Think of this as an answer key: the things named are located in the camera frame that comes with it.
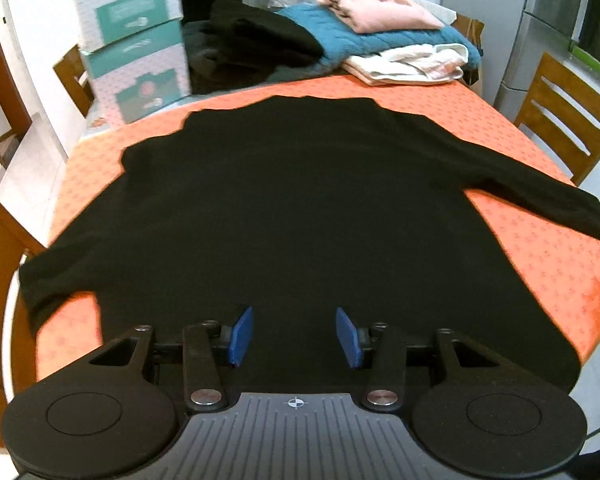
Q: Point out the black sweater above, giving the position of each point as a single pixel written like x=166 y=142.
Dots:
x=305 y=219

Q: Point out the wooden chair right with clothes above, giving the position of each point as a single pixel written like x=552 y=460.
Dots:
x=563 y=111

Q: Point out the white quilted jacket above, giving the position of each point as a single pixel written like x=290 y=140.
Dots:
x=418 y=65

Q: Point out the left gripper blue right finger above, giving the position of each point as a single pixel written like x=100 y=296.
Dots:
x=349 y=339

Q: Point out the teal knitted sweater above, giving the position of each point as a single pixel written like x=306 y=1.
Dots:
x=339 y=42

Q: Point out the lower teal pink carton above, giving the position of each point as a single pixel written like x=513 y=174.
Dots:
x=140 y=74

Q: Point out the orange flower-pattern table mat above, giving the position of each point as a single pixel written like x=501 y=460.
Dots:
x=530 y=199

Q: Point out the black folded clothes pile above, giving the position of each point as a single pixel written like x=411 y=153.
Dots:
x=240 y=46

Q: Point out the silver refrigerator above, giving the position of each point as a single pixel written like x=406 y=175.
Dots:
x=545 y=26

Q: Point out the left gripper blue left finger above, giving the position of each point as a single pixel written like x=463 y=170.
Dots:
x=240 y=336

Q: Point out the pink folded garment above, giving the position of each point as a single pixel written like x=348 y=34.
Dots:
x=371 y=16

